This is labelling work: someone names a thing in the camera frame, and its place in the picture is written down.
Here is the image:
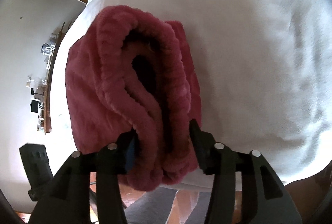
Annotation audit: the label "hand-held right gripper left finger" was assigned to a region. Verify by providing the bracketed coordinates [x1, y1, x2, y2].
[28, 133, 138, 224]

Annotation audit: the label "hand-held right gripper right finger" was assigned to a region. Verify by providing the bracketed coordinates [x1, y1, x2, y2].
[190, 119, 303, 224]

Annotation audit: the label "pink fleece flower-pattern pants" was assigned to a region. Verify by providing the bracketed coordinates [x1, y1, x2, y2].
[65, 5, 203, 192]

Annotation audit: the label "grey floor rug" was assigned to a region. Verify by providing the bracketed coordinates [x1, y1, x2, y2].
[124, 188, 177, 224]

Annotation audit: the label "white bed duvet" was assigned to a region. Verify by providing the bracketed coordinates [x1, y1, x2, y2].
[49, 0, 332, 191]

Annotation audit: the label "white crumpled duvet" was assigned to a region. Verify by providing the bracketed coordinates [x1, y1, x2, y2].
[49, 0, 332, 191]

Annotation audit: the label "clear electric kettle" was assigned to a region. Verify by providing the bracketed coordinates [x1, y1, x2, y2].
[41, 44, 54, 57]

